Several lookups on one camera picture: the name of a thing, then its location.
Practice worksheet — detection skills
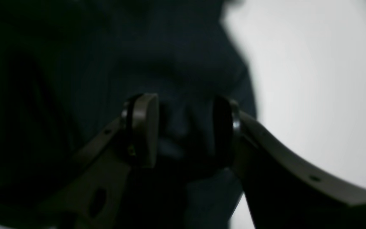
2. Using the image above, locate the black t-shirt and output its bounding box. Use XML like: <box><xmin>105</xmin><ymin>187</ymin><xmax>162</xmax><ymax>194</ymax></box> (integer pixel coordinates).
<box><xmin>0</xmin><ymin>0</ymin><xmax>256</xmax><ymax>229</ymax></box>

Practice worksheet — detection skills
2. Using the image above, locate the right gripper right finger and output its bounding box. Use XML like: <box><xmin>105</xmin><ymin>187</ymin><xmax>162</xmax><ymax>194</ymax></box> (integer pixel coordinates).
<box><xmin>213</xmin><ymin>97</ymin><xmax>366</xmax><ymax>229</ymax></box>

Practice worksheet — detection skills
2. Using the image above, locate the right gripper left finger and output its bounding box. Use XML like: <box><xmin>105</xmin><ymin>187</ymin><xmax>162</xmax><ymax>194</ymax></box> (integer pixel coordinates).
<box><xmin>37</xmin><ymin>93</ymin><xmax>159</xmax><ymax>229</ymax></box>

